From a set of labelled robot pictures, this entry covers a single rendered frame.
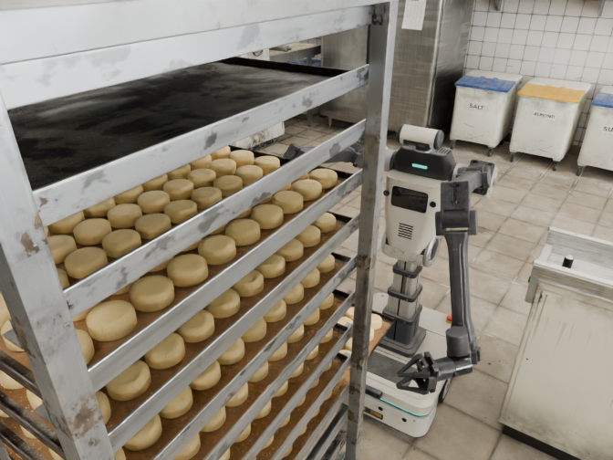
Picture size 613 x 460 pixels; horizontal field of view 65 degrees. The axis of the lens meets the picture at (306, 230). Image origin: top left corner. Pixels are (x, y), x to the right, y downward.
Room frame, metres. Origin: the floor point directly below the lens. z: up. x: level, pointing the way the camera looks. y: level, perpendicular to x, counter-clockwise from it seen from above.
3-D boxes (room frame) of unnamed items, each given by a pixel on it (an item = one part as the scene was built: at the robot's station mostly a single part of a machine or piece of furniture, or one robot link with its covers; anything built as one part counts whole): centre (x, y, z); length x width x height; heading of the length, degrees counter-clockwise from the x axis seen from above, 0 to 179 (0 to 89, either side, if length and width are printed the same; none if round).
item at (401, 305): (1.74, -0.44, 0.36); 0.13 x 0.13 x 0.40; 58
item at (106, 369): (0.56, 0.07, 1.50); 0.64 x 0.03 x 0.03; 148
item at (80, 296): (0.56, 0.07, 1.59); 0.64 x 0.03 x 0.03; 148
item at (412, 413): (1.73, -0.44, 0.24); 0.68 x 0.53 x 0.41; 148
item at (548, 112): (4.77, -2.45, 0.38); 0.64 x 0.54 x 0.77; 144
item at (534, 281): (1.55, -0.91, 0.77); 0.24 x 0.04 x 0.14; 146
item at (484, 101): (5.16, -1.93, 0.38); 0.64 x 0.54 x 0.77; 146
